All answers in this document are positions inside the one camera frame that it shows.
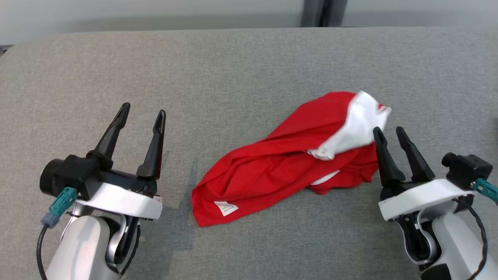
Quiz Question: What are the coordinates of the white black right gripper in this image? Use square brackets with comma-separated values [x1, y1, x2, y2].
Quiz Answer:
[373, 126, 475, 222]

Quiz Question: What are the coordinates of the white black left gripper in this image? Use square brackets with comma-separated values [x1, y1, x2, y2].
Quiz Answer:
[78, 102, 166, 221]

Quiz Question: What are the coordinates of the red and white garment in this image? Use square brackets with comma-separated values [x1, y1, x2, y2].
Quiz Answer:
[191, 91, 392, 227]

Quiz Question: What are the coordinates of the teal right cable connector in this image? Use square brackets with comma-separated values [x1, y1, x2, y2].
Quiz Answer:
[473, 178, 498, 205]

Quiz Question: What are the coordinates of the teal cable connector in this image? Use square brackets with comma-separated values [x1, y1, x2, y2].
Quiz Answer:
[473, 178, 498, 205]
[41, 187, 77, 229]

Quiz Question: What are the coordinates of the teal left cable connector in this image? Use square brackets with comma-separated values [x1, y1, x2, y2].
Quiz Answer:
[41, 187, 77, 229]

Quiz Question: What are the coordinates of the aluminium frame post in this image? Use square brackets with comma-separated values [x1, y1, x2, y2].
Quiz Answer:
[300, 0, 349, 28]

